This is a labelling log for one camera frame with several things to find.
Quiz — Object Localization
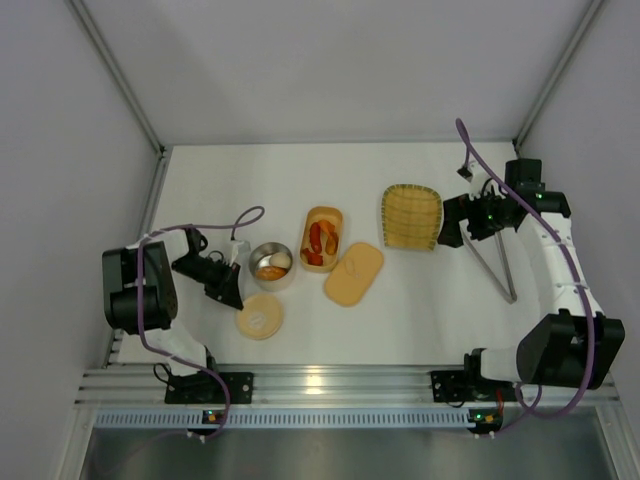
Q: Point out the metal tongs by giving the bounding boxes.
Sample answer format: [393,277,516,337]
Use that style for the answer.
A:
[462,230,518,305]

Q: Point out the round tan bowl lid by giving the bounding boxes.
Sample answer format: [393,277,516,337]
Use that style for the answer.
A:
[235,293,284,340]

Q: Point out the sesame bread bun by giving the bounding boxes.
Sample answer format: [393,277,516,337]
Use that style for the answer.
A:
[255,266,288,281]

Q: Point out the white egg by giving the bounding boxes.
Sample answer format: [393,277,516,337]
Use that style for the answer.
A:
[269,252,292,270]

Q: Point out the red chicken wing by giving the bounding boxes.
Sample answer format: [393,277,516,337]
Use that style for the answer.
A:
[302,248,324,266]

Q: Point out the red sausage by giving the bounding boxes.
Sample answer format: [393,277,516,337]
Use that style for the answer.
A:
[309,222,322,254]

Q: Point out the tan oblong box lid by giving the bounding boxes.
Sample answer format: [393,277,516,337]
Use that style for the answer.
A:
[324,242,384,307]

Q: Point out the brown roasted potato piece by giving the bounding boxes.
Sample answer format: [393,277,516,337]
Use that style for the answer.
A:
[325,232,339,256]

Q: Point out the orange fried dumpling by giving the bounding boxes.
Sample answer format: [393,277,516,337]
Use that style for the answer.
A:
[318,219,337,237]

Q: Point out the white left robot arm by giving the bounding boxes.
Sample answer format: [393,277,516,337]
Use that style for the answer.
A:
[102,226,244,393]

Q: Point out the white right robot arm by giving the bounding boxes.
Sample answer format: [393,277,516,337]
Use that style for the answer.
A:
[437,159,625,390]

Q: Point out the tan oblong lunch box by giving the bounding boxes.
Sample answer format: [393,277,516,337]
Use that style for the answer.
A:
[299,206,344,273]

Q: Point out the woven bamboo tray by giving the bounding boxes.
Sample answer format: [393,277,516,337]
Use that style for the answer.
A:
[381,184,444,252]

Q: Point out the round steel bowl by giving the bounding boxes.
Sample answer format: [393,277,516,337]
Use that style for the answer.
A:
[248,242,295,292]

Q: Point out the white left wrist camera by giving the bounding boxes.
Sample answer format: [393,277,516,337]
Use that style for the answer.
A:
[228,240,252,265]

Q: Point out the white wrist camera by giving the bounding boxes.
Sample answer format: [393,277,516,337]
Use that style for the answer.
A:
[457,163,492,200]
[228,240,252,265]

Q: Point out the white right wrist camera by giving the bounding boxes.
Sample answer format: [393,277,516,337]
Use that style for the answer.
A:
[457,163,492,200]

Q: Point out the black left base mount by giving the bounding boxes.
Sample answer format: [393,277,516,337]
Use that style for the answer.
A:
[164,372,254,405]

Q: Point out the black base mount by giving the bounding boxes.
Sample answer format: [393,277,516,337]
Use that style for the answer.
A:
[164,372,254,405]
[429,370,516,405]

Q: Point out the left aluminium frame post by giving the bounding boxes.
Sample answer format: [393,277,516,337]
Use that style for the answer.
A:
[64,0,167,154]

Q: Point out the aluminium frame post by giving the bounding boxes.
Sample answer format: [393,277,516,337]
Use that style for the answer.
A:
[64,0,167,154]
[512,0,609,155]

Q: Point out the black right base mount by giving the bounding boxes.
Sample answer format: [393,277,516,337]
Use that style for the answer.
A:
[429,370,516,405]

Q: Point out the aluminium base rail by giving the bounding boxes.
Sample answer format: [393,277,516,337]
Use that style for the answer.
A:
[74,363,621,404]

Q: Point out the slotted grey cable duct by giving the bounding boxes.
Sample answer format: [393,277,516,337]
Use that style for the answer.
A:
[94,407,502,430]

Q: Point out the right aluminium frame post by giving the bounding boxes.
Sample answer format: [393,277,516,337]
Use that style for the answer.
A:
[512,0,609,155]

